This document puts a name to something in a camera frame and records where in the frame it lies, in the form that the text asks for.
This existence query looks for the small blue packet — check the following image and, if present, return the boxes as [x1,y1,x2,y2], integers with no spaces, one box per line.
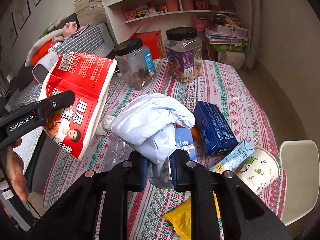
[175,126,197,162]

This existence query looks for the red instant noodle cup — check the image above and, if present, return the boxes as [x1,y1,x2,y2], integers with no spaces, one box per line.
[39,52,117,159]

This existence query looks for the dark blue cardboard box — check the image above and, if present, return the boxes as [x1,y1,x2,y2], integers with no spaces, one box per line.
[193,101,238,157]

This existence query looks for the yellow snack wrapper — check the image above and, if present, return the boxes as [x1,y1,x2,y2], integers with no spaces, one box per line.
[161,191,222,240]

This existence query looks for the light blue milk carton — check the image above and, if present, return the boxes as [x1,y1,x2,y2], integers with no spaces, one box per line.
[209,140,254,174]

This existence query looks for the white paper cup green print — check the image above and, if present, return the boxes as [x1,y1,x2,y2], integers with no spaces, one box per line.
[237,147,280,194]

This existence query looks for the white trash bin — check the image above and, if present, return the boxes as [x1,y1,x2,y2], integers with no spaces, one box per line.
[279,140,319,226]

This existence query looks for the person's left hand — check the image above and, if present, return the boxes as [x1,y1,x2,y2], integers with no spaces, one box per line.
[6,138,29,202]

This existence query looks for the orange cushion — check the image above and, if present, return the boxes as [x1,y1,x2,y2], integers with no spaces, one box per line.
[31,40,53,67]

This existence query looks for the grey sofa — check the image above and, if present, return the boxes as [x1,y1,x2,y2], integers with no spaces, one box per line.
[8,23,114,195]

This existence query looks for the white pillow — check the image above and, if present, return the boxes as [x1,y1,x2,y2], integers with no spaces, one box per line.
[24,29,63,67]

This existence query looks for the striped grey sofa cover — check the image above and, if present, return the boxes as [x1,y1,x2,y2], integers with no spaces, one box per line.
[10,23,115,160]

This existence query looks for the pink plush toy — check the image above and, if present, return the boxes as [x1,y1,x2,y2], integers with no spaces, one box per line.
[62,22,78,37]

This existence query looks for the clear jar blue label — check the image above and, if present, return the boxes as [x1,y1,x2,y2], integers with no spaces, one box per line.
[114,37,156,90]

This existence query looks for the stack of books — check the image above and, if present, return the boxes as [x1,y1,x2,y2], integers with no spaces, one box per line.
[74,0,107,26]

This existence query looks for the red gift box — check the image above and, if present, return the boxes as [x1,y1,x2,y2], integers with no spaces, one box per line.
[130,22,167,60]

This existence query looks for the white bookshelf unit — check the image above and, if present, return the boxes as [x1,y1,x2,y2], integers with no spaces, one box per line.
[103,0,251,56]

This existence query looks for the clear jar purple label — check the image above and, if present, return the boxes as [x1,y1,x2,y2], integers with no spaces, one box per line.
[164,27,203,83]

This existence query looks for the beige curtain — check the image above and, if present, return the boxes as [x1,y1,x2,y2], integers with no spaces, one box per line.
[245,0,261,69]

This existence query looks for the pile of papers on floor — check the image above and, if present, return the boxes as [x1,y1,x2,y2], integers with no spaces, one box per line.
[204,14,249,44]

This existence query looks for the pink plastic basket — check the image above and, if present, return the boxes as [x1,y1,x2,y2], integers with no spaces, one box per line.
[192,17,210,31]

